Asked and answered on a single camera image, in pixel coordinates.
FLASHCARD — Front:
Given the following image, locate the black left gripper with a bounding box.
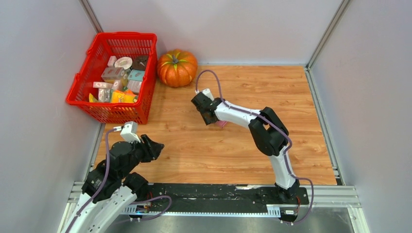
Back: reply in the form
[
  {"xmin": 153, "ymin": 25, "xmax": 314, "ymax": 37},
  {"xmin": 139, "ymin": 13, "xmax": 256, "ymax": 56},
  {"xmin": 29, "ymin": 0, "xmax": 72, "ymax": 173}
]
[{"xmin": 119, "ymin": 133, "xmax": 165, "ymax": 178}]

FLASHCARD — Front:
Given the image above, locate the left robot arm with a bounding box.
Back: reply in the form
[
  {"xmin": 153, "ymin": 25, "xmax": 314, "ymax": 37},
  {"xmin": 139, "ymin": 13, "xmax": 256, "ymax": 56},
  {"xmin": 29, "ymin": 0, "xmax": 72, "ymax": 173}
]
[{"xmin": 62, "ymin": 134, "xmax": 165, "ymax": 233}]

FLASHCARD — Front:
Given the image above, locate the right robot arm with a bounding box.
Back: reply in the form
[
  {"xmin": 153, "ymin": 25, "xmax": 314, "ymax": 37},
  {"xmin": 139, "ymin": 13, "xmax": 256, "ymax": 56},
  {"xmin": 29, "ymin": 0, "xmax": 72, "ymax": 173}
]
[{"xmin": 191, "ymin": 89, "xmax": 300, "ymax": 203}]

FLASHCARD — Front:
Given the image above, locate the pale pink box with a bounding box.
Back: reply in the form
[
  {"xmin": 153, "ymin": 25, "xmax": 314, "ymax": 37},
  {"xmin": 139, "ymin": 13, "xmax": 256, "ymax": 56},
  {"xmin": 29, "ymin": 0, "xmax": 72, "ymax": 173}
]
[{"xmin": 127, "ymin": 80, "xmax": 142, "ymax": 95}]

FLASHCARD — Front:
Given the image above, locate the teal small box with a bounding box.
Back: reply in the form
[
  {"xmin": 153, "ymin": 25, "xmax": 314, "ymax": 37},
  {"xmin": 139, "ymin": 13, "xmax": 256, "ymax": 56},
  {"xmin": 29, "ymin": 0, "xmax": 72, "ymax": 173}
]
[{"xmin": 128, "ymin": 69, "xmax": 145, "ymax": 82}]

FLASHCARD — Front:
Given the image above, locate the grey pink carton box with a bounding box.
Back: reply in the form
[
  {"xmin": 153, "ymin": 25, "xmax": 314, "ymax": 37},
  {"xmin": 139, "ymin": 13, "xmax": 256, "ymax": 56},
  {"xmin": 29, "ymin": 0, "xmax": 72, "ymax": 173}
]
[{"xmin": 101, "ymin": 67, "xmax": 125, "ymax": 83}]

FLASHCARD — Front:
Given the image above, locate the pink white small box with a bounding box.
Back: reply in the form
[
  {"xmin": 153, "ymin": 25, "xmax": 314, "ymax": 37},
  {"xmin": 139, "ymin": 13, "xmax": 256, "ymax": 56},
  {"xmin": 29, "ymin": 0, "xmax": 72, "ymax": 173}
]
[{"xmin": 93, "ymin": 82, "xmax": 113, "ymax": 89}]

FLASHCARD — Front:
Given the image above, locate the orange pumpkin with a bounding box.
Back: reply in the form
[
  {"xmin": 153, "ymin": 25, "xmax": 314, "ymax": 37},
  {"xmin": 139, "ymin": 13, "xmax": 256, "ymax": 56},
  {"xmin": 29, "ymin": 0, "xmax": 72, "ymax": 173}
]
[{"xmin": 156, "ymin": 49, "xmax": 198, "ymax": 87}]

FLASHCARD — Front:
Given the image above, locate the yellow orange snack pack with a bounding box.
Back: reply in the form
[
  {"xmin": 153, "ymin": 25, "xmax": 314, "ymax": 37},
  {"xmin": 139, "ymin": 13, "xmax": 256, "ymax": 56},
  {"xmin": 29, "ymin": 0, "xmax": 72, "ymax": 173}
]
[{"xmin": 110, "ymin": 90, "xmax": 138, "ymax": 103}]

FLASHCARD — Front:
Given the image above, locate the brown round item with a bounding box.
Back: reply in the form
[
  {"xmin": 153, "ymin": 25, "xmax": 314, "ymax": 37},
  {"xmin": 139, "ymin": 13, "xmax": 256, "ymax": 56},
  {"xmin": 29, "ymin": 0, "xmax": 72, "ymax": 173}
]
[{"xmin": 132, "ymin": 55, "xmax": 149, "ymax": 71}]

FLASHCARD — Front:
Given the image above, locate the red plastic shopping basket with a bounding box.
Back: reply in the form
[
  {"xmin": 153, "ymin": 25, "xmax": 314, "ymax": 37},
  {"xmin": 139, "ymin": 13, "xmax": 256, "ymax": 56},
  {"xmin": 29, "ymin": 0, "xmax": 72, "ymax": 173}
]
[{"xmin": 66, "ymin": 32, "xmax": 157, "ymax": 124}]

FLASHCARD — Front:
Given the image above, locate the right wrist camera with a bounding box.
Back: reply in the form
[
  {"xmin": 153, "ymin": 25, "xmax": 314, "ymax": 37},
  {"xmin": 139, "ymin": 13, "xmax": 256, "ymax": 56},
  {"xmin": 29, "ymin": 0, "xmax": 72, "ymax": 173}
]
[{"xmin": 202, "ymin": 88, "xmax": 215, "ymax": 101}]

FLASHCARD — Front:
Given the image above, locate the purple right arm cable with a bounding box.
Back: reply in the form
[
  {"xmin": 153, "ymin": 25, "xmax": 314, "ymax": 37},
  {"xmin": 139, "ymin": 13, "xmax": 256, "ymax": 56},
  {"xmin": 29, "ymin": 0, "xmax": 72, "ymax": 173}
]
[{"xmin": 195, "ymin": 69, "xmax": 315, "ymax": 225}]

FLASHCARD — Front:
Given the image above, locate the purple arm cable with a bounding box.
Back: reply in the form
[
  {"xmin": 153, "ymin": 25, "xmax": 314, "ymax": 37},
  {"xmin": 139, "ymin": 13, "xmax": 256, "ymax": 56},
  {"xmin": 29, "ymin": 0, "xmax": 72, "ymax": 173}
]
[
  {"xmin": 64, "ymin": 126, "xmax": 173, "ymax": 233},
  {"xmin": 195, "ymin": 69, "xmax": 315, "ymax": 225}
]

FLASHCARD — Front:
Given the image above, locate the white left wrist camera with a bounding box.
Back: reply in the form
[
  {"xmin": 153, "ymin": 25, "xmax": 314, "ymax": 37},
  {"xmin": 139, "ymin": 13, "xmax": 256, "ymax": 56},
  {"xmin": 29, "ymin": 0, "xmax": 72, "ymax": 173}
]
[{"xmin": 120, "ymin": 121, "xmax": 141, "ymax": 143}]

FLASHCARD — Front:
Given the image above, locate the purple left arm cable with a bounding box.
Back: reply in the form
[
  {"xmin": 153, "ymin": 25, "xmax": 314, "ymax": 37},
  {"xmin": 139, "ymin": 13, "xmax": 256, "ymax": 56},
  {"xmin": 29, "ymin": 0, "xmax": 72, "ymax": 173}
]
[{"xmin": 64, "ymin": 126, "xmax": 173, "ymax": 233}]

